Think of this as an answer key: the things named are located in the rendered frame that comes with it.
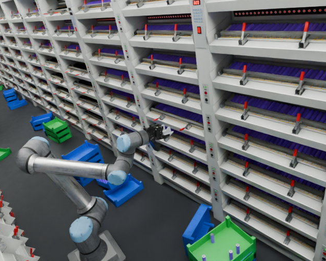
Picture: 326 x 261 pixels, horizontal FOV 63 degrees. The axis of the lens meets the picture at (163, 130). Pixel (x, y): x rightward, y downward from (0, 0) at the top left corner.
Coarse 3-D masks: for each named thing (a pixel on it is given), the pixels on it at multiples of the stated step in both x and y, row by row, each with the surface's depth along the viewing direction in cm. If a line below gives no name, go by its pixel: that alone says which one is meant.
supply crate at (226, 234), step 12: (228, 216) 151; (216, 228) 150; (228, 228) 154; (240, 228) 146; (204, 240) 147; (216, 240) 148; (228, 240) 147; (240, 240) 146; (252, 240) 137; (192, 252) 144; (204, 252) 143; (216, 252) 142; (228, 252) 141; (240, 252) 140
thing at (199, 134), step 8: (152, 104) 211; (144, 112) 208; (152, 120) 207; (160, 120) 197; (168, 120) 194; (176, 128) 187; (184, 128) 181; (192, 128) 177; (200, 128) 175; (192, 136) 178; (200, 136) 171
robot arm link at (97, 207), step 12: (36, 144) 159; (48, 144) 166; (48, 156) 163; (60, 180) 168; (72, 180) 173; (72, 192) 173; (84, 192) 179; (84, 204) 178; (96, 204) 182; (96, 216) 178
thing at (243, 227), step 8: (144, 168) 266; (168, 184) 243; (184, 192) 227; (200, 200) 214; (240, 224) 188; (248, 232) 185; (256, 232) 180; (264, 240) 176; (280, 248) 168; (288, 256) 166; (296, 256) 161
